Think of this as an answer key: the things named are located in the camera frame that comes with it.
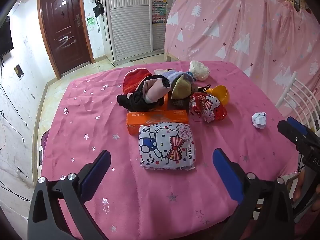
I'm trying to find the cartoon printed tissue packet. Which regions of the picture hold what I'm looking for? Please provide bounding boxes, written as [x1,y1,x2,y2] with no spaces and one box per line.
[138,122,197,172]

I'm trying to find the small black hanging bag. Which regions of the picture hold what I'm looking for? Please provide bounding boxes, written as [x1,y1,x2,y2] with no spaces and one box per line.
[93,2,105,17]

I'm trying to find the purple floor mat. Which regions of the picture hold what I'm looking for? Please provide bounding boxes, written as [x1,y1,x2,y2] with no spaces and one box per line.
[41,130,50,151]

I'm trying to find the dark red door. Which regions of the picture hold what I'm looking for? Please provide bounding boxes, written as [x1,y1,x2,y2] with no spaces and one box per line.
[37,0,94,80]

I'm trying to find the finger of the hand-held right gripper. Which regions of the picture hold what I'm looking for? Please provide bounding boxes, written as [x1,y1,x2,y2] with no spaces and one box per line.
[286,116,320,140]
[277,120,316,153]

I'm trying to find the khaki cloth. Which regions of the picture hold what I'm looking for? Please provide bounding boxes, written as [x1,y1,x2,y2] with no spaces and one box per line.
[171,75,193,99]

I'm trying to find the white louvered wardrobe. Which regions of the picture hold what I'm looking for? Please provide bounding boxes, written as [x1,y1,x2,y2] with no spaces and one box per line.
[104,0,178,63]

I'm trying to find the white metal chair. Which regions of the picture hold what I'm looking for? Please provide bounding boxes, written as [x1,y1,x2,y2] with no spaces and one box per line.
[275,71,320,135]

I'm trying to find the orange cardboard box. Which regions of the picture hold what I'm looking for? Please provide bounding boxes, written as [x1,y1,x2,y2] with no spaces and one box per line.
[126,94,189,135]

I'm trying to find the white plastic bag ball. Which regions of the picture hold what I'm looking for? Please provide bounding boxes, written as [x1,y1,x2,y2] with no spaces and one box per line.
[189,60,210,82]

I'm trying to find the yellow plastic bowl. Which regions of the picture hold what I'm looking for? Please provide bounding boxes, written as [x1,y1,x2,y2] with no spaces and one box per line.
[206,85,230,105]

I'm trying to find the red cartoon printed packet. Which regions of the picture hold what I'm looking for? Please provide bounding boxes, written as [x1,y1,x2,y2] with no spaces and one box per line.
[189,92,228,123]

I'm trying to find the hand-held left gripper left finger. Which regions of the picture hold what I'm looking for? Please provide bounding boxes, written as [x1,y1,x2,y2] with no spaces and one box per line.
[27,150,112,240]

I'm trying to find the person's right hand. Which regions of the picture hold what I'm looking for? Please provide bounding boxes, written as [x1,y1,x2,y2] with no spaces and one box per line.
[292,171,304,202]

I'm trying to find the black wall television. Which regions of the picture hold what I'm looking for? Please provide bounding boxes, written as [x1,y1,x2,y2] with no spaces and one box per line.
[0,16,14,58]

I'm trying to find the pink star tablecloth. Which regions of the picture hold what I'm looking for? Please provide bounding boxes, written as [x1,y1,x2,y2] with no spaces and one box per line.
[40,60,304,240]

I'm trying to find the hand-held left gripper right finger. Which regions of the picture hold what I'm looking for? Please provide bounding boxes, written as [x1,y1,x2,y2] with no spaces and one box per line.
[212,148,295,240]

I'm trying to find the black wall cable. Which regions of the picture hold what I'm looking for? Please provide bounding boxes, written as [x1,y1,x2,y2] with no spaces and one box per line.
[0,84,28,126]

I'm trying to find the white paper ball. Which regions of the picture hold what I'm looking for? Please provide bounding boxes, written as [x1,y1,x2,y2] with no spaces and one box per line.
[251,112,267,130]

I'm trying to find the colourful wall poster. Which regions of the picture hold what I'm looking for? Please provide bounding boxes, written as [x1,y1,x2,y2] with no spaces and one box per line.
[151,0,167,25]

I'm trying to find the black and pink cloth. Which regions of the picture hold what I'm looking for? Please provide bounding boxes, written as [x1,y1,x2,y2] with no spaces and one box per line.
[117,75,170,112]

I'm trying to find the pink tree print curtain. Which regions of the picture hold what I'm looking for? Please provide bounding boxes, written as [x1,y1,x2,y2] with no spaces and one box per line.
[164,0,320,130]

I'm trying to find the red cloth pouch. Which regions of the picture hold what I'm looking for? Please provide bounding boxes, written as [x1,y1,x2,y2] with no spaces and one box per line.
[122,69,153,95]

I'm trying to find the lavender cloth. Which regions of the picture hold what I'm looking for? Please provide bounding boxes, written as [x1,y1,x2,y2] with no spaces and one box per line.
[154,69,195,85]

